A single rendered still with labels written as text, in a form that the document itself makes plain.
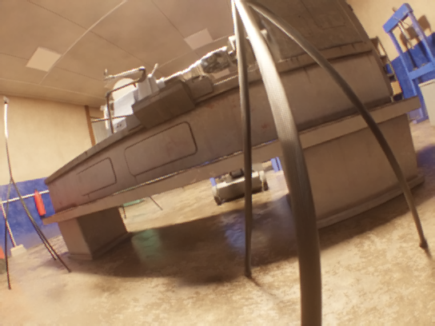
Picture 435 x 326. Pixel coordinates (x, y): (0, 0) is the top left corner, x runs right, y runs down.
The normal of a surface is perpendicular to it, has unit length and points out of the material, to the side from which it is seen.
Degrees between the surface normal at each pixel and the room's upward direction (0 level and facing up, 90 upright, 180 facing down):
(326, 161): 90
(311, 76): 90
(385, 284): 0
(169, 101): 141
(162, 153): 90
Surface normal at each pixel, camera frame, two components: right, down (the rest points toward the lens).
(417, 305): -0.32, -0.95
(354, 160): -0.23, 0.10
